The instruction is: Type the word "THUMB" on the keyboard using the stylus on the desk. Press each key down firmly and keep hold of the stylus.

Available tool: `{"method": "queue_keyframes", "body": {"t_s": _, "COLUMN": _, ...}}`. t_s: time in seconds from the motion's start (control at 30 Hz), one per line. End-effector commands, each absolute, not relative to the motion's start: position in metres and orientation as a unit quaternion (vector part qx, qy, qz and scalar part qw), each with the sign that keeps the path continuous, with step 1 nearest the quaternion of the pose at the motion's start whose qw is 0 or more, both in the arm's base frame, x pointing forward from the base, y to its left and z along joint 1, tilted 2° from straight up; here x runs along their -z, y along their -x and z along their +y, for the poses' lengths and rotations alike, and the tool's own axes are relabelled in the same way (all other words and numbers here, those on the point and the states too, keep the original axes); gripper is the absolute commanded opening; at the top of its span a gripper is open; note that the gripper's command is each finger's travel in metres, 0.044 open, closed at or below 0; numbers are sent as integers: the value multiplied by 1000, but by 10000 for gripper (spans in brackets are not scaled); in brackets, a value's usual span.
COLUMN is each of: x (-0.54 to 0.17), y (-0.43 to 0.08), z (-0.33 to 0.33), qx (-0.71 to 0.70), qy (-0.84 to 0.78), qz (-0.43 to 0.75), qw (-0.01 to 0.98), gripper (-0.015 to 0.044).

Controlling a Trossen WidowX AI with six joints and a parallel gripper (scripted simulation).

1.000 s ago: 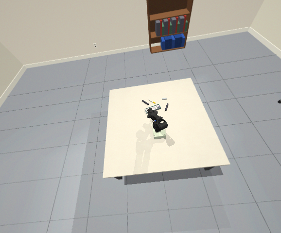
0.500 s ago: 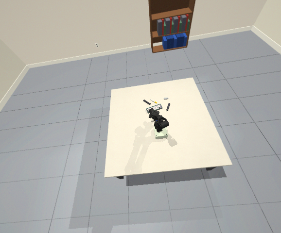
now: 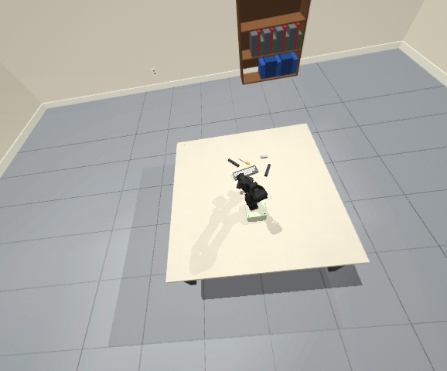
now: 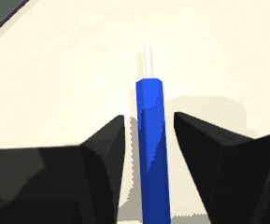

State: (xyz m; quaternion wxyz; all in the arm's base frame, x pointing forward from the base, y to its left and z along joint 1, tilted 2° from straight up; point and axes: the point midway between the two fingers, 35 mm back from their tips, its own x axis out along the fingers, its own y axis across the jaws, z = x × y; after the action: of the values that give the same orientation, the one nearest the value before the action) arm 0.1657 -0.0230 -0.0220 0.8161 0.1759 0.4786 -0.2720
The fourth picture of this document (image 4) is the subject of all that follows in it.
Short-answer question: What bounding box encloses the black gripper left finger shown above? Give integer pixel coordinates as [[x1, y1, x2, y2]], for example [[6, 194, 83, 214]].
[[0, 115, 126, 224]]

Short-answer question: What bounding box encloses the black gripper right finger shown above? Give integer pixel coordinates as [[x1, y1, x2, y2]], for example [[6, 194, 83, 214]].
[[174, 111, 270, 224]]

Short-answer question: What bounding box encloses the blue stylus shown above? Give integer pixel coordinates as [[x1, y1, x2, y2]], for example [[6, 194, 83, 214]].
[[135, 42, 171, 224]]

